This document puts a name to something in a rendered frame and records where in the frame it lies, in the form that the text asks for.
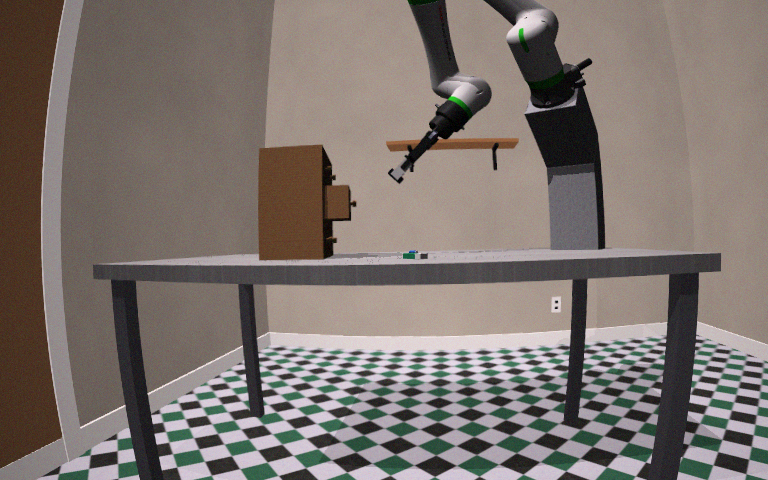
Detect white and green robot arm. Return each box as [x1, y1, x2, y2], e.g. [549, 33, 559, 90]
[408, 0, 592, 132]

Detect small brown chest of drawers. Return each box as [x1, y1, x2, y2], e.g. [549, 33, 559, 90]
[258, 145, 328, 260]

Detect black nine-volt battery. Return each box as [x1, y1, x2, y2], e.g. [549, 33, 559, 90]
[388, 168, 404, 184]

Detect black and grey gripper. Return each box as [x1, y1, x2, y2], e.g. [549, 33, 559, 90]
[391, 115, 454, 180]

